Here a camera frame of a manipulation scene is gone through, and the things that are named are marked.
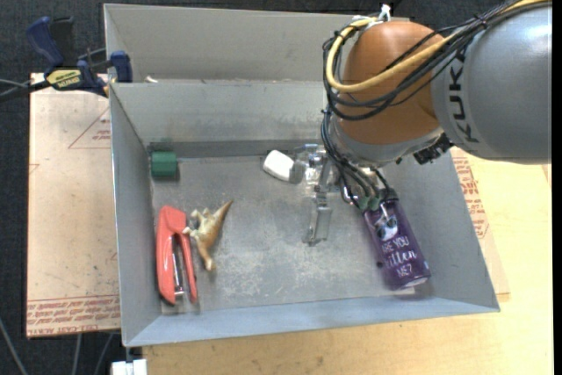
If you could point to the tan toy dinosaur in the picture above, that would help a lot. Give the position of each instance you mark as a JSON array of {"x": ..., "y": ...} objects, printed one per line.
[{"x": 210, "y": 230}]

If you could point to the dark green block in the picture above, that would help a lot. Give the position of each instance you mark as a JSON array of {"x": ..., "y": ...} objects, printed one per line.
[{"x": 163, "y": 165}]

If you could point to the purple printed cup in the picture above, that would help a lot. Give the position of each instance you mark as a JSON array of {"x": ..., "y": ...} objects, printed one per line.
[{"x": 397, "y": 250}]

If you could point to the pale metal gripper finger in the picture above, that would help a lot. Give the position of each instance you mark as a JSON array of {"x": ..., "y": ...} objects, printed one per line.
[
  {"x": 310, "y": 228},
  {"x": 324, "y": 224}
]

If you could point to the red stapler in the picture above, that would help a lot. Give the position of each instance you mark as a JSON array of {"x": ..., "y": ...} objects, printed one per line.
[{"x": 169, "y": 250}]

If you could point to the white and grey rounded object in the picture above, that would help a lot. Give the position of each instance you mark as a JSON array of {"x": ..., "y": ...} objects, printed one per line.
[{"x": 279, "y": 165}]

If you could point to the brown cardboard board, red print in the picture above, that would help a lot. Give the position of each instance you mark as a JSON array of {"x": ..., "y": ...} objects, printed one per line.
[{"x": 70, "y": 206}]

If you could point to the grey metal bin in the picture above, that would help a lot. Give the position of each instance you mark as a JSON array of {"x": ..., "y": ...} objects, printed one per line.
[{"x": 272, "y": 259}]

